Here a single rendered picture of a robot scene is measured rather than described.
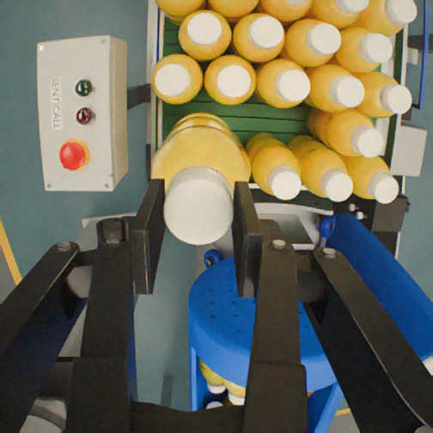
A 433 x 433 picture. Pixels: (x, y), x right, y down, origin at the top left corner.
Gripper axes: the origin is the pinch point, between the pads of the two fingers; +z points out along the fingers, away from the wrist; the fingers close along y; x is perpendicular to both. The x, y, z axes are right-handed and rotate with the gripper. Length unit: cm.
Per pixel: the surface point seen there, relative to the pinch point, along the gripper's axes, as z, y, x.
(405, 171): 51, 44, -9
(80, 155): 26.0, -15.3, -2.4
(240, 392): 22.6, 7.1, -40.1
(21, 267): 138, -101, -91
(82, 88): 25.9, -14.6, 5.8
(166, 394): 120, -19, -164
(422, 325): 45, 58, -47
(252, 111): 47.1, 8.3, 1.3
